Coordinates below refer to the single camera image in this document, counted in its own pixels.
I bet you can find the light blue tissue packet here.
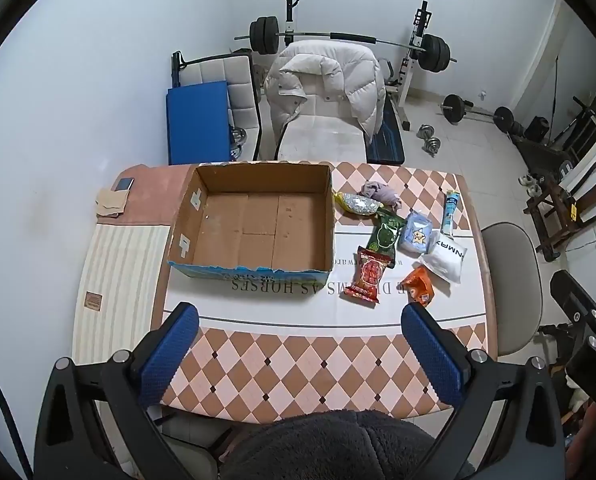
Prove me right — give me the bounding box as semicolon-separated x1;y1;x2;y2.
397;209;435;255

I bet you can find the blue white tube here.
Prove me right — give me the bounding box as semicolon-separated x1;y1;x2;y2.
439;190;461;236

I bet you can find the dark fleece clothing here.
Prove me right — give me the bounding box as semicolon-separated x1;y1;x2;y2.
218;409;439;480

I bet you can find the long barbell with black plates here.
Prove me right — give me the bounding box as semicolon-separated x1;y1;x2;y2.
234;16;458;73

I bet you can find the cardboard box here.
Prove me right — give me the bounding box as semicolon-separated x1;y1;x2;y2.
167;161;335;281

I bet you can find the white pillow packet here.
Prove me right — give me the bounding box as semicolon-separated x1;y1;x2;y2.
418;231;466;285

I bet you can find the checkered tablecloth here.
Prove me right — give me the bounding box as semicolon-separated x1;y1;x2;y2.
150;161;489;423

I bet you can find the tan cloth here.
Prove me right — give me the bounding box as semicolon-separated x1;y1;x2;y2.
95;189;128;218

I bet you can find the grey pink cloth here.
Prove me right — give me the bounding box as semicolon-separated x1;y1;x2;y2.
360;180;403;210

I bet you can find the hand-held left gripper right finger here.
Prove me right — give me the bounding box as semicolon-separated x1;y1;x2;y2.
400;302;566;480

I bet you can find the striped beige mat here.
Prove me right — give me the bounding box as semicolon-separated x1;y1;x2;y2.
72;222;171;366

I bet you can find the dark wooden chair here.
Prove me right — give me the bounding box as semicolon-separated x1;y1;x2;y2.
525;160;596;261

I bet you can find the silver glitter packet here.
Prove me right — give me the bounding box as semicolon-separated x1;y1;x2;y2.
334;191;383;217

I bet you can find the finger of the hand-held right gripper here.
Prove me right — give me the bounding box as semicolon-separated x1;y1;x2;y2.
549;269;596;342

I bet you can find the white padded chair black frame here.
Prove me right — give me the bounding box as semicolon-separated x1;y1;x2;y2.
172;51;263;161

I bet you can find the beige round chair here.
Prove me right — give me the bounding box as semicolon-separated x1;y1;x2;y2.
480;222;569;361

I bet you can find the blue folded mat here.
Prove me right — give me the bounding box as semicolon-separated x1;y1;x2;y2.
166;81;229;166

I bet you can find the black exercise equipment frame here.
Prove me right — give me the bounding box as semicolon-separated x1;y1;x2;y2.
548;95;596;161

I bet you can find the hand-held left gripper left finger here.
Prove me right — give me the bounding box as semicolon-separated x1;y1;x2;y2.
34;302;201;480

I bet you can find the red snack packet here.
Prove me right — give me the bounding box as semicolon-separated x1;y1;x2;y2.
350;246;395;306

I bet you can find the white puffer jacket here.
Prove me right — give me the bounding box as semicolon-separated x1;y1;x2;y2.
264;39;386;147

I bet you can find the pink mat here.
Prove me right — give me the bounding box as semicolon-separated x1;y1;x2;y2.
96;164;199;226

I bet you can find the orange snack packet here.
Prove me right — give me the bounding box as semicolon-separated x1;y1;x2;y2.
400;266;436;308

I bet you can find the short barbell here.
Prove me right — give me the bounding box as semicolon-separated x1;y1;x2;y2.
439;94;515;133

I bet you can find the white barbell rack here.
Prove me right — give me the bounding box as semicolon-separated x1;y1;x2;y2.
280;0;431;131

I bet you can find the black weight bench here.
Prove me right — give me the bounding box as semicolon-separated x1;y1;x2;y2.
367;95;406;165

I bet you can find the green snack packet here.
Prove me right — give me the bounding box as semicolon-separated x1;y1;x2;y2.
367;209;406;257

